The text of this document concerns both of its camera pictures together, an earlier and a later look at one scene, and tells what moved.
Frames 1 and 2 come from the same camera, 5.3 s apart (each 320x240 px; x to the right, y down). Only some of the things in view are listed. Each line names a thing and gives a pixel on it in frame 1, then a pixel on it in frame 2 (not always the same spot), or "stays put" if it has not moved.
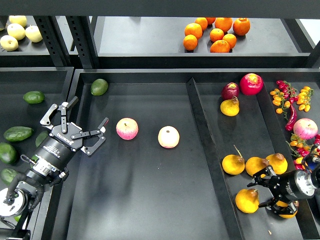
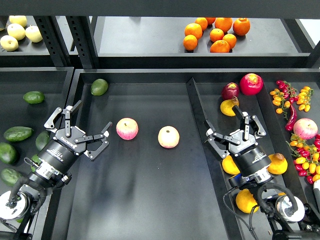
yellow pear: (230, 107) stays put
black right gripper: (283, 185) -> (249, 155)
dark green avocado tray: (7, 175) stays put
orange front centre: (220, 46) stays put
